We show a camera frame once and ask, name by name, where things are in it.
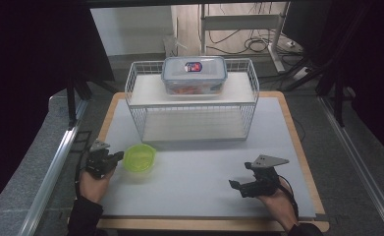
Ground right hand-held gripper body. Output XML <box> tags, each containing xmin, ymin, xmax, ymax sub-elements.
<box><xmin>241</xmin><ymin>153</ymin><xmax>291</xmax><ymax>199</ymax></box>

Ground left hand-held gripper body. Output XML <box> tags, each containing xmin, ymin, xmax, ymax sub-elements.
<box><xmin>84</xmin><ymin>139</ymin><xmax>116</xmax><ymax>180</ymax></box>

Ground green plastic bowl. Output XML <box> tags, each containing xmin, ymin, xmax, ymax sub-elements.
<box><xmin>122</xmin><ymin>143</ymin><xmax>157</xmax><ymax>174</ymax></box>

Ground white wire rack shelf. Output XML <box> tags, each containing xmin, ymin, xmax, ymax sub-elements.
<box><xmin>124</xmin><ymin>58</ymin><xmax>260</xmax><ymax>144</ymax></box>

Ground clear plastic food container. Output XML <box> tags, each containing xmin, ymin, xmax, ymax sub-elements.
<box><xmin>160</xmin><ymin>55</ymin><xmax>229</xmax><ymax>96</ymax></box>

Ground person's left hand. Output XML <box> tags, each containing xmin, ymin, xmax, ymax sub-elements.
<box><xmin>78</xmin><ymin>166</ymin><xmax>116</xmax><ymax>205</ymax></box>

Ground person's right hand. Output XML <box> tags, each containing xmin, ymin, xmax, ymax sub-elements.
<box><xmin>257</xmin><ymin>183</ymin><xmax>300</xmax><ymax>232</ymax></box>

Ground grey table mat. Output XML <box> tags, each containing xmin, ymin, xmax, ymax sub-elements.
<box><xmin>99</xmin><ymin>96</ymin><xmax>318</xmax><ymax>220</ymax></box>

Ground black metal stand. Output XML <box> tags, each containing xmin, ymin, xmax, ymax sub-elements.
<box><xmin>66</xmin><ymin>74</ymin><xmax>116</xmax><ymax>130</ymax></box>
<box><xmin>316</xmin><ymin>62</ymin><xmax>357</xmax><ymax>128</ymax></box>

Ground white power strip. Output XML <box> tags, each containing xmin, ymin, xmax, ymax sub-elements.
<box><xmin>292</xmin><ymin>66</ymin><xmax>312</xmax><ymax>82</ymax></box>

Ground black curtain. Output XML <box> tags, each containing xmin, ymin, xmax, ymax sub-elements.
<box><xmin>0</xmin><ymin>0</ymin><xmax>116</xmax><ymax>217</ymax></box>
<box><xmin>282</xmin><ymin>0</ymin><xmax>384</xmax><ymax>165</ymax></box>

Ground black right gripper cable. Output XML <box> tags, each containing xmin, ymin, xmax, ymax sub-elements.
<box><xmin>277</xmin><ymin>174</ymin><xmax>301</xmax><ymax>221</ymax></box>

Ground aluminium rail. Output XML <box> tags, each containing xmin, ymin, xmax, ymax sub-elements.
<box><xmin>319</xmin><ymin>96</ymin><xmax>384</xmax><ymax>231</ymax></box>
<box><xmin>17</xmin><ymin>97</ymin><xmax>89</xmax><ymax>236</ymax></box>

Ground black floor cables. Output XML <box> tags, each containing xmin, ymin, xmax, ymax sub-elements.
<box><xmin>207</xmin><ymin>29</ymin><xmax>304</xmax><ymax>57</ymax></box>

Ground white desk frame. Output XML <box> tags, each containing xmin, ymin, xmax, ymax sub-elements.
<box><xmin>198</xmin><ymin>3</ymin><xmax>288</xmax><ymax>74</ymax></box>

